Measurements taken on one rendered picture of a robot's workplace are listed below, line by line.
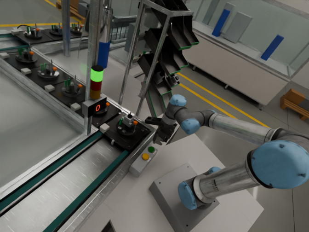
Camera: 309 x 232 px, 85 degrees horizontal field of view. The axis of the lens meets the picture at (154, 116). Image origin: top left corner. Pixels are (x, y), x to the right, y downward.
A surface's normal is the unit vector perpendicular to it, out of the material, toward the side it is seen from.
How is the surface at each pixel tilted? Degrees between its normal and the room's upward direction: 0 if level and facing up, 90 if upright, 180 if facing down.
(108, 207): 0
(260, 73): 90
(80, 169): 0
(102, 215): 0
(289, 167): 84
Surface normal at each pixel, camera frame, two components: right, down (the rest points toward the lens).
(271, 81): -0.55, 0.42
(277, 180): -0.78, 0.02
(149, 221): 0.30, -0.71
